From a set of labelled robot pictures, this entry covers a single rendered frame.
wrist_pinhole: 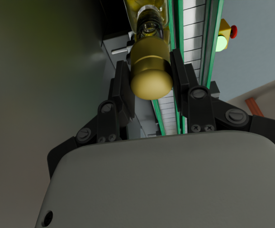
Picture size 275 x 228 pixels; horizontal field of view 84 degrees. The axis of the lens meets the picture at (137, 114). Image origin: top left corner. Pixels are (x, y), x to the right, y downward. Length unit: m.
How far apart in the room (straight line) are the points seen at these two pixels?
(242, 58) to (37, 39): 0.95
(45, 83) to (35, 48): 0.04
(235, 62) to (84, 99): 0.89
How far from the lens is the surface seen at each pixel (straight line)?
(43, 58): 0.21
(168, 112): 0.72
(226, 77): 1.08
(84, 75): 0.28
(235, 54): 0.99
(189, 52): 0.52
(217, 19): 0.40
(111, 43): 0.49
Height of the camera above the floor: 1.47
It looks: 36 degrees down
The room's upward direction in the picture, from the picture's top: 179 degrees counter-clockwise
